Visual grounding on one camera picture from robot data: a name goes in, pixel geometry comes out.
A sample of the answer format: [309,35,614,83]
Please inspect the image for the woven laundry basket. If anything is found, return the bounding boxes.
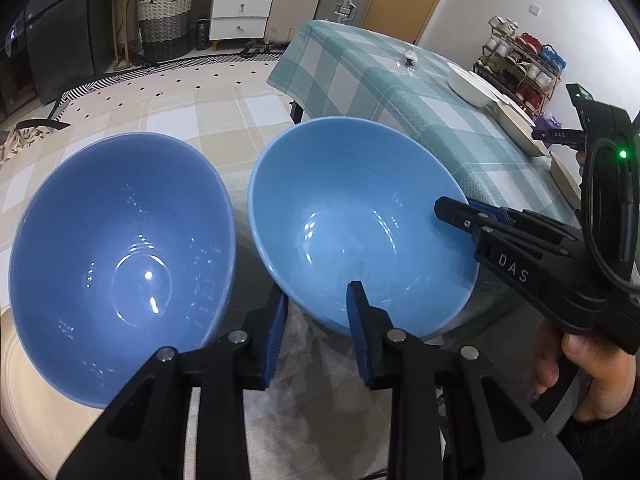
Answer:
[137,0,192,62]

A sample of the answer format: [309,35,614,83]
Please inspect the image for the beige checked tablecloth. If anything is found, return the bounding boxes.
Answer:
[1,82,390,479]

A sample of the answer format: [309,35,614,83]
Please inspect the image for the patterned tote bag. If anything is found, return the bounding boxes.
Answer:
[0,118,70,165]

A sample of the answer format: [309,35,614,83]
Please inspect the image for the large blue bowl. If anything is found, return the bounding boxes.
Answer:
[9,132,236,408]

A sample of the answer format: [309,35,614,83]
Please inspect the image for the shoe rack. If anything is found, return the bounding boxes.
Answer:
[472,15,566,118]

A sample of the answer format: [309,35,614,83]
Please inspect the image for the white dishes on table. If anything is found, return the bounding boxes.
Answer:
[448,63,580,209]

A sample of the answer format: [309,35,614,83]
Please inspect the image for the black water bottle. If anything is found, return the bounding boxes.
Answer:
[194,15,209,51]

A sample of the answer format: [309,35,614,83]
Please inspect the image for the cream plate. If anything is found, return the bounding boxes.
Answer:
[1,308,102,479]

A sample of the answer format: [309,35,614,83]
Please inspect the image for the black refrigerator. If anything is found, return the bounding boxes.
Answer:
[25,0,114,104]

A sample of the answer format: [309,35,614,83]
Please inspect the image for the person right hand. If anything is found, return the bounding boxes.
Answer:
[534,323,637,422]

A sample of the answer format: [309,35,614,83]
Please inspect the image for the dotted floor rug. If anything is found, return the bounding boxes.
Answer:
[49,51,282,124]

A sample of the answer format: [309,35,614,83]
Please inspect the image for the light blue bowl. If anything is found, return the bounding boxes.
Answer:
[247,117,478,337]

